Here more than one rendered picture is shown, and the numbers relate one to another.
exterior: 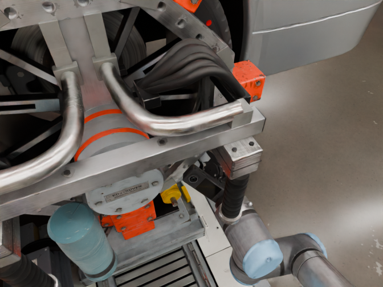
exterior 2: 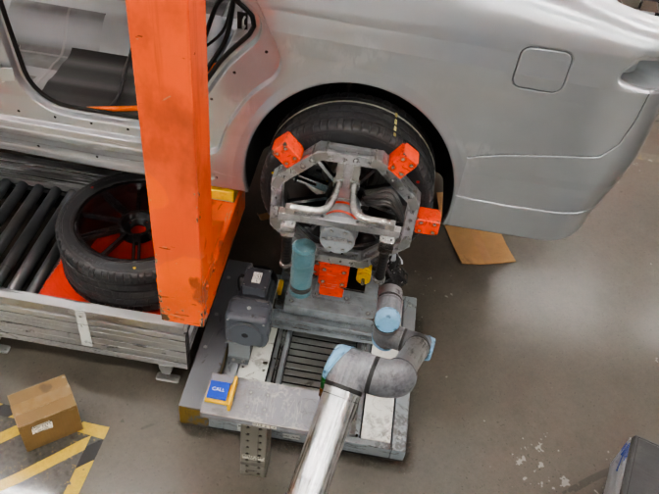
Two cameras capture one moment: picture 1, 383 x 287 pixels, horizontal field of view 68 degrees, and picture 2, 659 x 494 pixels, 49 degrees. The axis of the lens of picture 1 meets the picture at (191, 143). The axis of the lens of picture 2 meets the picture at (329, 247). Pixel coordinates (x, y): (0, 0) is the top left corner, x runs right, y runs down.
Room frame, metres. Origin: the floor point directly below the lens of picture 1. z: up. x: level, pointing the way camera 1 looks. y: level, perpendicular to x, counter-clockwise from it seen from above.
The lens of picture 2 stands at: (-1.40, -0.69, 2.61)
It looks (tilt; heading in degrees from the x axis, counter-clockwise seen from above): 45 degrees down; 26
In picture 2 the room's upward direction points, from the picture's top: 7 degrees clockwise
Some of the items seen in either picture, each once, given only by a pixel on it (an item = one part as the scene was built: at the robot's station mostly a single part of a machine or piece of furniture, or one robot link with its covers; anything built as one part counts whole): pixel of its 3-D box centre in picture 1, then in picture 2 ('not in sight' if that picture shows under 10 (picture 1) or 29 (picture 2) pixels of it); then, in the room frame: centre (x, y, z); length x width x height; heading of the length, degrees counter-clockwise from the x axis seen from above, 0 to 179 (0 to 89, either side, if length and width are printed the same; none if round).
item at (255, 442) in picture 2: not in sight; (256, 436); (-0.24, 0.09, 0.21); 0.10 x 0.10 x 0.42; 24
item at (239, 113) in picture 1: (165, 69); (373, 197); (0.34, 0.04, 1.03); 0.19 x 0.18 x 0.11; 24
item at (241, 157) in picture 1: (231, 144); (386, 238); (0.29, -0.06, 0.93); 0.09 x 0.05 x 0.05; 24
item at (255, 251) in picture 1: (252, 244); (388, 313); (0.26, -0.14, 0.62); 0.12 x 0.09 x 0.10; 24
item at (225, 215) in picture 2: not in sight; (211, 215); (0.22, 0.65, 0.69); 0.52 x 0.17 x 0.35; 24
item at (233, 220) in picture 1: (233, 193); (381, 265); (0.26, -0.07, 0.83); 0.04 x 0.04 x 0.16
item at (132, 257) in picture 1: (134, 217); (330, 300); (0.56, 0.24, 0.13); 0.50 x 0.36 x 0.10; 114
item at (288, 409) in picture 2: not in sight; (266, 404); (-0.22, 0.06, 0.44); 0.43 x 0.17 x 0.03; 114
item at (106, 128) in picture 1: (113, 149); (340, 221); (0.34, 0.15, 0.85); 0.21 x 0.14 x 0.14; 24
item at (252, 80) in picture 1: (239, 84); (427, 221); (0.54, -0.11, 0.85); 0.09 x 0.08 x 0.07; 114
